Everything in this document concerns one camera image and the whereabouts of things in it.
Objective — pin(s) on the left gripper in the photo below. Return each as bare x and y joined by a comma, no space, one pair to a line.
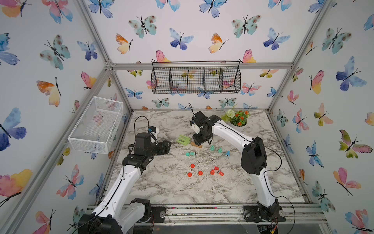
163,148

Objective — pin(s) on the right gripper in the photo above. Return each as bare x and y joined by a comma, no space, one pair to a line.
196,140

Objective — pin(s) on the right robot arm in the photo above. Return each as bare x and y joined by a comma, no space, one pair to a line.
253,161

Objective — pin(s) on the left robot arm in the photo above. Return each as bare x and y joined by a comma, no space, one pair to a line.
109,217

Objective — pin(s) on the potted flower plant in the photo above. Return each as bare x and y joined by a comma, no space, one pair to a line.
236,118

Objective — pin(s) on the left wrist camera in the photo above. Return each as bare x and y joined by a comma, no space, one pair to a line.
154,133

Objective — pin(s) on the black wire wall basket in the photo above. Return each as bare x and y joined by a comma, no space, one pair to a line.
196,77

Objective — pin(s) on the white mesh wall basket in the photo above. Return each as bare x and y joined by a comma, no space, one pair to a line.
96,128

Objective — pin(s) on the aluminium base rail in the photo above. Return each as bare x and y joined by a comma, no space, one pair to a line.
222,214

